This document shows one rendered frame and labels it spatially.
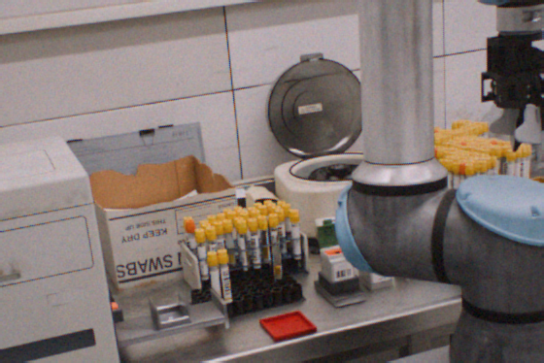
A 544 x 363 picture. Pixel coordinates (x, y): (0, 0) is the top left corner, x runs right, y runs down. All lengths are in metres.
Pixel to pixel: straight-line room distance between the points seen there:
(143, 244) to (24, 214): 0.40
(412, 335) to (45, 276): 0.59
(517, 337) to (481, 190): 0.17
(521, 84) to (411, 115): 0.48
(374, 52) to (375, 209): 0.18
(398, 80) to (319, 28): 0.91
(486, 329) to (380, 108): 0.28
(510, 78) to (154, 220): 0.64
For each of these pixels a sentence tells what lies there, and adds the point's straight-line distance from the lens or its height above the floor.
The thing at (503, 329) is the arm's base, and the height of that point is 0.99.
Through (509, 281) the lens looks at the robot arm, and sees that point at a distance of 0.99.
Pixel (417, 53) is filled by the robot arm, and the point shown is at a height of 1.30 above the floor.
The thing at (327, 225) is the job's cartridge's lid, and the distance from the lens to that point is 1.38.
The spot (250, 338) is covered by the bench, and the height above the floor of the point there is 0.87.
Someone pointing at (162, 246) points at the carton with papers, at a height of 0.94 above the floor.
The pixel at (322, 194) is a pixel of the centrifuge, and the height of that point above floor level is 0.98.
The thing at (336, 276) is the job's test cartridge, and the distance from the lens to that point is 1.36.
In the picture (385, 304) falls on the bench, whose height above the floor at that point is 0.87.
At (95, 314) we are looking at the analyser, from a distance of 1.20.
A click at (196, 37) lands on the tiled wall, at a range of 1.81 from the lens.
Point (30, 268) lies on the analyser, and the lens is 1.16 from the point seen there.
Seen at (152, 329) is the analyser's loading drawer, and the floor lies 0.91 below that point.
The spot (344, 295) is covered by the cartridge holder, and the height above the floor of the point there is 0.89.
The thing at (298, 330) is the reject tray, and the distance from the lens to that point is 1.28.
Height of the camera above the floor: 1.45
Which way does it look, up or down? 19 degrees down
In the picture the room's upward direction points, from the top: 6 degrees counter-clockwise
